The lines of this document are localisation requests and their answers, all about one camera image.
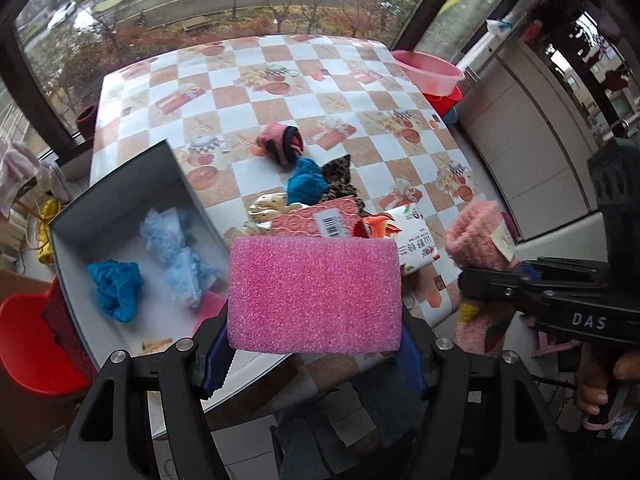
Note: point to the leopard print scrunchie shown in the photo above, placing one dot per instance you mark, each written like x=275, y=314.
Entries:
x=340, y=175

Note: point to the white cabinet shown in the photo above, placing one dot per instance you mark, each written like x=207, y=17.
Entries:
x=530, y=160

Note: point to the blue plastic basin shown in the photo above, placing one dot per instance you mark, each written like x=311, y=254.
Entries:
x=451, y=116

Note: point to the pink and black fuzzy sock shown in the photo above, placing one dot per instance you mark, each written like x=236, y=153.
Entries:
x=282, y=142

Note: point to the cream polka dot scrunchie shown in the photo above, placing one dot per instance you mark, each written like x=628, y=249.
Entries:
x=265, y=207

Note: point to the pink striped knit sock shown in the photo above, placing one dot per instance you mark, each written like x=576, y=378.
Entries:
x=475, y=235

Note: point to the pink sponge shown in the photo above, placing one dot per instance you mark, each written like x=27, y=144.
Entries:
x=315, y=295

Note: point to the fox print tissue pack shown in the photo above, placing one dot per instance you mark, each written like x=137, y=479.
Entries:
x=412, y=240

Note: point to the dark red slipper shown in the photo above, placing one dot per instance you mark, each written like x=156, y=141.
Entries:
x=86, y=121

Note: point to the red plastic basin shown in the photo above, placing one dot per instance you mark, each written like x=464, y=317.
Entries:
x=445, y=102

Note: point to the person's blue jeans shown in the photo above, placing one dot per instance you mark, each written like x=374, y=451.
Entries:
x=350, y=425

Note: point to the person's right hand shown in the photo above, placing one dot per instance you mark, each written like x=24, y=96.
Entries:
x=592, y=385

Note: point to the red patterned carton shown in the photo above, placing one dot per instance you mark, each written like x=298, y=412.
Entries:
x=305, y=222

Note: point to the red plastic chair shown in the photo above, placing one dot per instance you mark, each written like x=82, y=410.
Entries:
x=30, y=345

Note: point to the beige knit hat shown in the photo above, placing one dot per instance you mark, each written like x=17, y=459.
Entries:
x=156, y=345

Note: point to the checked printed tablecloth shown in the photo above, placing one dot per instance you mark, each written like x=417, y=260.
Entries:
x=320, y=105

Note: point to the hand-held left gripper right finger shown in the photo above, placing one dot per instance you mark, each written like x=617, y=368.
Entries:
x=412, y=362

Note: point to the light blue mesh pouf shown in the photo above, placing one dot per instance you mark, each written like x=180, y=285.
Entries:
x=177, y=255

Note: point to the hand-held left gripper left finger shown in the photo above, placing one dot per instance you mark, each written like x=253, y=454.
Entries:
x=215, y=362

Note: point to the pink plastic basin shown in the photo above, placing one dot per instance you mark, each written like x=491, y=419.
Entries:
x=427, y=70

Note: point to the yellow folded umbrella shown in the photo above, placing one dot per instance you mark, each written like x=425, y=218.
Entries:
x=49, y=230

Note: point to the blue velvet scrunchie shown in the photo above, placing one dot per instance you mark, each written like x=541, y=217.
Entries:
x=116, y=287
x=305, y=182

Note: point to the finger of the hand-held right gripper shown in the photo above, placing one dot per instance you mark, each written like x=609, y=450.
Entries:
x=495, y=287
x=570, y=270

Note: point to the grey cardboard box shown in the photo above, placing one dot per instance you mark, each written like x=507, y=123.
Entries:
x=125, y=195

